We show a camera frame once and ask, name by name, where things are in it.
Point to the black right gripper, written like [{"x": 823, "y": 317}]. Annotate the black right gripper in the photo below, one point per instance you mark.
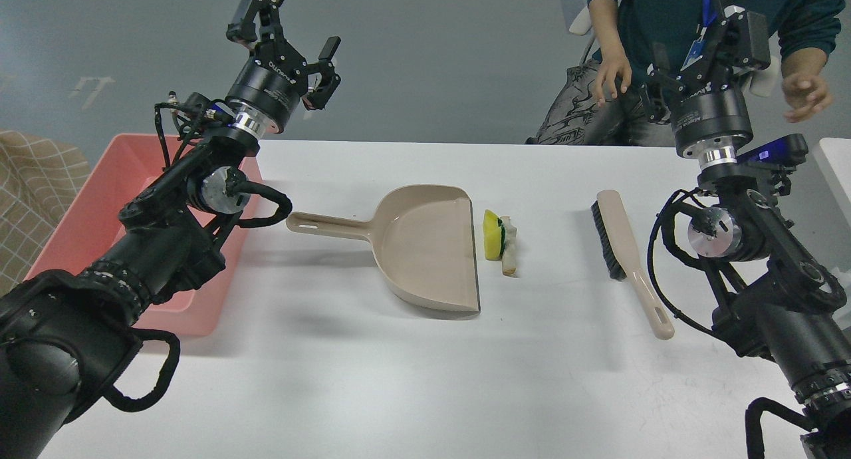
[{"x": 709, "y": 120}]

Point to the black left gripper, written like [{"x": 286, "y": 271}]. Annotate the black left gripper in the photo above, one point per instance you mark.
[{"x": 276, "y": 79}]

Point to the beige hand brush black bristles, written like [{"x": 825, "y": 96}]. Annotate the beige hand brush black bristles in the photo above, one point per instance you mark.
[{"x": 623, "y": 260}]

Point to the beige plastic dustpan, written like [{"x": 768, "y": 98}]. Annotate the beige plastic dustpan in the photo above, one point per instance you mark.
[{"x": 422, "y": 240}]

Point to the yellow green sponge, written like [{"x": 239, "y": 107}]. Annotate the yellow green sponge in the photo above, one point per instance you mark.
[{"x": 494, "y": 235}]

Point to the white paper scrap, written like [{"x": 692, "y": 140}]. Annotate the white paper scrap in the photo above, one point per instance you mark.
[{"x": 509, "y": 249}]

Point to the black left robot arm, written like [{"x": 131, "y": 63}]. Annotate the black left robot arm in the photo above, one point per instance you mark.
[{"x": 71, "y": 340}]

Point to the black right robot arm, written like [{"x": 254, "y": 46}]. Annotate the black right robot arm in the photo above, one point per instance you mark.
[{"x": 774, "y": 300}]

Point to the person right hand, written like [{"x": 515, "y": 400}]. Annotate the person right hand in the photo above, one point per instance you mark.
[{"x": 613, "y": 79}]

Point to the person left hand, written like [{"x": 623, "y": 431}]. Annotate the person left hand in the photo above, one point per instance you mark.
[{"x": 806, "y": 96}]

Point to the seated person in teal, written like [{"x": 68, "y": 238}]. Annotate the seated person in teal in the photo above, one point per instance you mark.
[{"x": 806, "y": 32}]

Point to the white office chair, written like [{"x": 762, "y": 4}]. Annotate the white office chair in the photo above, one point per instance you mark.
[{"x": 581, "y": 26}]

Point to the white side table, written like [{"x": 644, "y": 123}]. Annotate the white side table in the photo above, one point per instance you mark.
[{"x": 832, "y": 156}]

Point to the beige checkered cloth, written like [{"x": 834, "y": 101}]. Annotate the beige checkered cloth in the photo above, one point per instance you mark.
[{"x": 40, "y": 178}]

